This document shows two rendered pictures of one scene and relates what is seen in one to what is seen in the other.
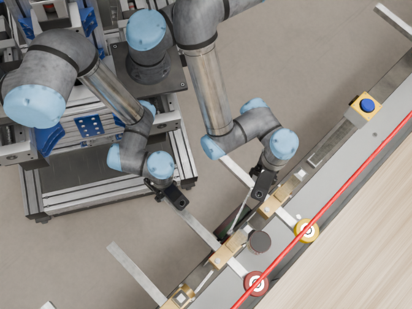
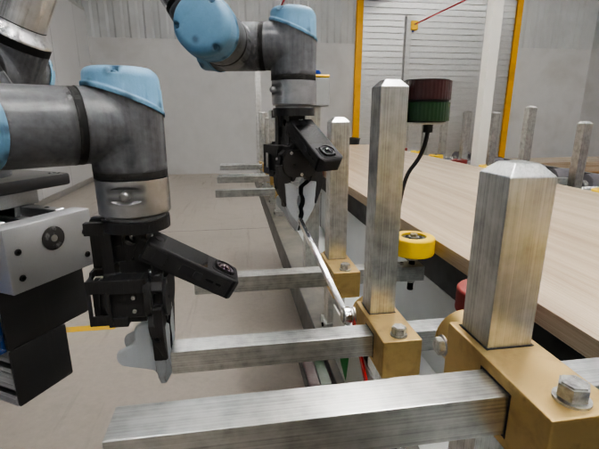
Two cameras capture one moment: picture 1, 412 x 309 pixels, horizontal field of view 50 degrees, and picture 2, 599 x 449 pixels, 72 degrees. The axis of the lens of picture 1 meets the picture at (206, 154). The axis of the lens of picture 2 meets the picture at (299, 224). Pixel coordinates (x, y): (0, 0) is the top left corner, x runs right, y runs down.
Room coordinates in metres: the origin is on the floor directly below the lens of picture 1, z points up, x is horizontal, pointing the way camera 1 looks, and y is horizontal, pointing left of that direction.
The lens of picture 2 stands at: (-0.07, 0.28, 1.14)
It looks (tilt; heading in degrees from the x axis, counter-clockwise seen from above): 15 degrees down; 319
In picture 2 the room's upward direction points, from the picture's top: straight up
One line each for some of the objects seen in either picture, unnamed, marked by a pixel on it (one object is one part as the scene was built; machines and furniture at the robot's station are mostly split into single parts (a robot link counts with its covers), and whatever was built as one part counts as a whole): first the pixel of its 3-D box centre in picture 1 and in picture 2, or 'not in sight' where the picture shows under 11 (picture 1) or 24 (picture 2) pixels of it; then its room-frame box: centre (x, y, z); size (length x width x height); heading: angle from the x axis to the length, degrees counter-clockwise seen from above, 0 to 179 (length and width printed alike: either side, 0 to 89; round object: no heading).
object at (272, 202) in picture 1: (274, 201); (337, 272); (0.45, -0.28, 0.84); 0.13 x 0.06 x 0.05; 148
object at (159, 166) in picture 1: (159, 167); (123, 124); (0.38, 0.12, 1.12); 0.09 x 0.08 x 0.11; 89
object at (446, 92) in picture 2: (259, 242); (426, 90); (0.23, -0.20, 1.16); 0.06 x 0.06 x 0.02
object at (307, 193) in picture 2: not in sight; (300, 202); (0.48, -0.21, 0.98); 0.06 x 0.03 x 0.09; 168
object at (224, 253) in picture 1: (227, 251); (384, 330); (0.23, -0.15, 0.85); 0.13 x 0.06 x 0.05; 148
